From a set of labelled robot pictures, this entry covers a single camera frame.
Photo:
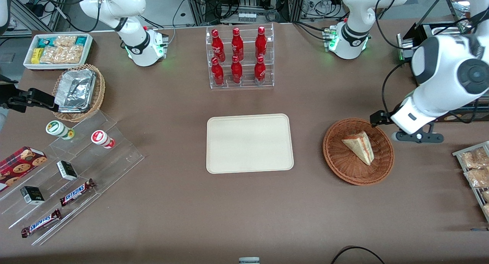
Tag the stacked aluminium foil containers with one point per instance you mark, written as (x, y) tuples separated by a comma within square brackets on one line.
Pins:
[(75, 90)]

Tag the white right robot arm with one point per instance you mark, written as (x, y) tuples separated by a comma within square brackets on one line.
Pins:
[(142, 46)]

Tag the snickers chocolate bar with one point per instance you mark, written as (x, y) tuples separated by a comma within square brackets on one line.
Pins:
[(41, 223), (76, 192)]

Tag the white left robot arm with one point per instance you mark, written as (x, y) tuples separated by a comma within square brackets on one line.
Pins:
[(443, 73)]

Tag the red cookie box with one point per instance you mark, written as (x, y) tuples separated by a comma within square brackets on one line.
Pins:
[(19, 164)]

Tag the white power strip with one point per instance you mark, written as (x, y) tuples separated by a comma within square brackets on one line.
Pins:
[(247, 17)]

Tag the green lid snack cup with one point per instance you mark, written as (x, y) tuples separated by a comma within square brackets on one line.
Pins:
[(57, 128)]

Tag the red lid snack cup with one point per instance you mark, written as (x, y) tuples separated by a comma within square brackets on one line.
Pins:
[(101, 138)]

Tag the small grey white device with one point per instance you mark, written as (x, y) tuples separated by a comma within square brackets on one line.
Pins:
[(249, 260)]

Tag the teal snack packet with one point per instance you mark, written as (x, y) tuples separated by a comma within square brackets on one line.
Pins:
[(46, 41)]

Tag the beige plastic tray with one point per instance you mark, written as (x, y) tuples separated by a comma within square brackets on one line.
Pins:
[(248, 143)]

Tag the brown round wicker basket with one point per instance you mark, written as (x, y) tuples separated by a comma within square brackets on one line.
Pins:
[(344, 168)]

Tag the yellow snack packet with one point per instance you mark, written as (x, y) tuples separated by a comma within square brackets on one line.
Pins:
[(36, 55)]

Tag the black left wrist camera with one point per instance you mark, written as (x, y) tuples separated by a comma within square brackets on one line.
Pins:
[(380, 118)]

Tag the light wicker basket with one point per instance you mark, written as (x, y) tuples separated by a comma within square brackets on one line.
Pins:
[(100, 90)]

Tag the triangular sandwich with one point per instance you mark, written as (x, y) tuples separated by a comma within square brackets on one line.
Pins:
[(361, 147)]

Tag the clear acrylic bottle rack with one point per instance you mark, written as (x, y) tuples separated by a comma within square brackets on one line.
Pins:
[(246, 82)]

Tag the red cola bottle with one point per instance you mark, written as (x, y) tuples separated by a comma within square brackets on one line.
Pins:
[(261, 43), (236, 72), (237, 45), (217, 46), (217, 73), (259, 71)]

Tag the aluminium frame equipment rack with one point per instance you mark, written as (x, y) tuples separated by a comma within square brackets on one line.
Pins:
[(248, 0)]

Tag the clear acrylic stepped display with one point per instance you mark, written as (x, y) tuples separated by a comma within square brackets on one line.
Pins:
[(114, 161)]

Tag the white rectangular snack bin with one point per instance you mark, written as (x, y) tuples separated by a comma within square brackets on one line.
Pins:
[(88, 46)]

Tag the clear bag of crackers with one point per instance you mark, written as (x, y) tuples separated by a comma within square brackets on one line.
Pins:
[(63, 54)]

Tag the clear bag of pastries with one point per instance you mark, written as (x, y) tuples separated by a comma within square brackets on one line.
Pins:
[(473, 159), (477, 177)]

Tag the small black carton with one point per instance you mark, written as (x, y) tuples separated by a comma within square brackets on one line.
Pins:
[(32, 195), (67, 170)]

